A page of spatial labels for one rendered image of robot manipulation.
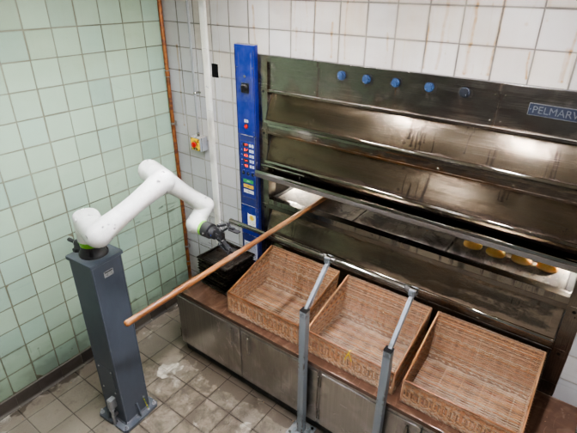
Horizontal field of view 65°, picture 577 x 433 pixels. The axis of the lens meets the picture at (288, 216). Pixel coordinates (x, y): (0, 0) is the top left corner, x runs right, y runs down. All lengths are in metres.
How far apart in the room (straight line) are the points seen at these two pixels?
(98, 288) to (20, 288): 0.76
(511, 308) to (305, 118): 1.51
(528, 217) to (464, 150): 0.42
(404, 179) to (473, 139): 0.41
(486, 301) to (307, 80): 1.53
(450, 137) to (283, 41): 1.06
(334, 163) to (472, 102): 0.83
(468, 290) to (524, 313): 0.28
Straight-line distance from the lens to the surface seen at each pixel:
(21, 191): 3.02
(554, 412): 2.79
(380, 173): 2.54
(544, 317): 2.60
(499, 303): 2.61
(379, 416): 2.56
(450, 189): 2.42
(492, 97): 2.26
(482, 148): 2.31
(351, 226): 2.74
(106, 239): 2.33
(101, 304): 2.64
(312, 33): 2.59
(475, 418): 2.43
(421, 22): 2.31
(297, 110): 2.72
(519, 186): 2.32
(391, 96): 2.42
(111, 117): 3.21
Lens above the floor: 2.48
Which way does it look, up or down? 27 degrees down
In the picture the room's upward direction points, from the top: straight up
